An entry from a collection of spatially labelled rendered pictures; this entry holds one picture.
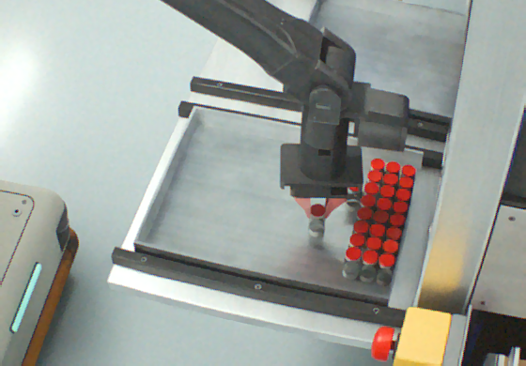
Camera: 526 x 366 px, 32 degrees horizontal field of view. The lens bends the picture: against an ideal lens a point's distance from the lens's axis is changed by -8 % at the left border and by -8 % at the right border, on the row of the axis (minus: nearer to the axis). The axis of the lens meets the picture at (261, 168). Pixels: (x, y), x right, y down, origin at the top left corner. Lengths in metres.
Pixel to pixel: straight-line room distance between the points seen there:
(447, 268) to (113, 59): 2.00
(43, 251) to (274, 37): 1.21
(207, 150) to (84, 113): 1.38
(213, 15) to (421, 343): 0.42
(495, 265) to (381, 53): 0.63
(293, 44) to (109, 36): 1.99
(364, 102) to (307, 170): 0.13
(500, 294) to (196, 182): 0.51
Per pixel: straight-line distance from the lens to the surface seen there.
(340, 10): 1.64
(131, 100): 2.76
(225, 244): 1.29
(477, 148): 0.88
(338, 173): 1.18
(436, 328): 1.05
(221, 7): 1.00
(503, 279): 1.03
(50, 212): 2.16
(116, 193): 2.52
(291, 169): 1.19
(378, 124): 1.11
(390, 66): 1.54
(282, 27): 1.03
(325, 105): 1.06
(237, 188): 1.35
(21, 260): 2.08
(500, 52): 0.80
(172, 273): 1.24
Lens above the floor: 1.91
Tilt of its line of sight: 48 degrees down
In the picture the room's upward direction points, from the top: straight up
